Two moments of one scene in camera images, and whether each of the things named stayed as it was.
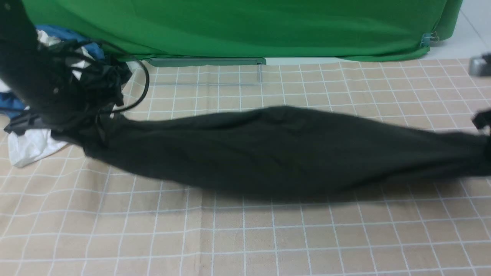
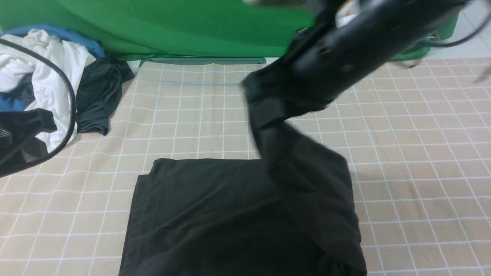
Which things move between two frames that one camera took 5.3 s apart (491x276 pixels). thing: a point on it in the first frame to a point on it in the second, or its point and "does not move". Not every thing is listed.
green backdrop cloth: [247, 32] does not move
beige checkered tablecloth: [73, 213] does not move
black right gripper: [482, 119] to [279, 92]
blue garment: [10, 104] does not move
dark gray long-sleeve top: [280, 154] to [292, 212]
